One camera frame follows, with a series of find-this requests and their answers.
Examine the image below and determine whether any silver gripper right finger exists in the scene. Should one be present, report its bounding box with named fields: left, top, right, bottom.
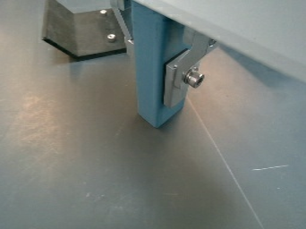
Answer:
left=165, top=28, right=217, bottom=107

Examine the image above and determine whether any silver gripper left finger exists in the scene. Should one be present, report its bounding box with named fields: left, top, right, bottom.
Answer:
left=110, top=0, right=134, bottom=54

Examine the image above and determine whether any light blue rectangular block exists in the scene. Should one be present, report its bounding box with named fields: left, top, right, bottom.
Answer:
left=131, top=1, right=187, bottom=128

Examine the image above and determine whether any black curved holder stand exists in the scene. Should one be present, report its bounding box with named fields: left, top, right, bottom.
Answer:
left=42, top=0, right=127, bottom=61

